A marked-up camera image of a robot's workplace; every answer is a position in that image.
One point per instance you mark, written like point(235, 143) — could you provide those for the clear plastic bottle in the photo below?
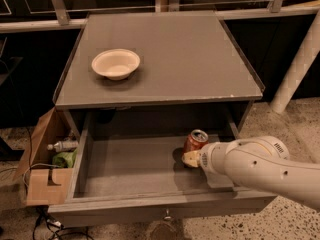
point(62, 146)

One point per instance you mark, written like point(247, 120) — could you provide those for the metal window railing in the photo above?
point(43, 15)

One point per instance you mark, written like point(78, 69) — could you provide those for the metal drawer handle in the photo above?
point(167, 217)

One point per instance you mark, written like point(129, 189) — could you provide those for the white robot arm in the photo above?
point(259, 163)

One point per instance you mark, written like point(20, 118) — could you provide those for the grey wooden cabinet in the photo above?
point(192, 75)

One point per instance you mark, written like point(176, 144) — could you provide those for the green plastic bag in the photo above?
point(64, 159)

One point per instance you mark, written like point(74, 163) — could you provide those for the white paper bowl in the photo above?
point(115, 64)

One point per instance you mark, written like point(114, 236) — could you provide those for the red coke can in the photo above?
point(195, 140)

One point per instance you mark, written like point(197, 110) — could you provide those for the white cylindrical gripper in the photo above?
point(204, 158)

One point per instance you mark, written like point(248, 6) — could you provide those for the open grey top drawer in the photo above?
point(130, 170)

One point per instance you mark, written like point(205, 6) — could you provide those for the white diagonal pole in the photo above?
point(305, 56)

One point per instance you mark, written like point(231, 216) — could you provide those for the brown cardboard box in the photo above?
point(46, 184)

